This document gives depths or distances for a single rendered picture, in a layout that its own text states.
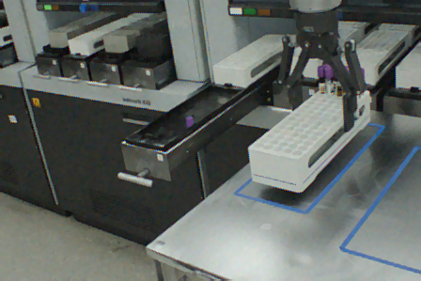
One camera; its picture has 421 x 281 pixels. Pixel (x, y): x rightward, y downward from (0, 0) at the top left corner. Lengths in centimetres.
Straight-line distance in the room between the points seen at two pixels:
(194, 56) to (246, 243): 96
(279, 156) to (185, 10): 87
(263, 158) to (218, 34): 77
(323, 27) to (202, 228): 39
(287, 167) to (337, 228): 13
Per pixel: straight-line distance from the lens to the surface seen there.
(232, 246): 85
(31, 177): 257
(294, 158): 89
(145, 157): 123
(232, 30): 161
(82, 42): 197
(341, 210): 91
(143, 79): 176
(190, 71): 175
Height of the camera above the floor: 133
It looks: 24 degrees down
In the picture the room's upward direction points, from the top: 8 degrees counter-clockwise
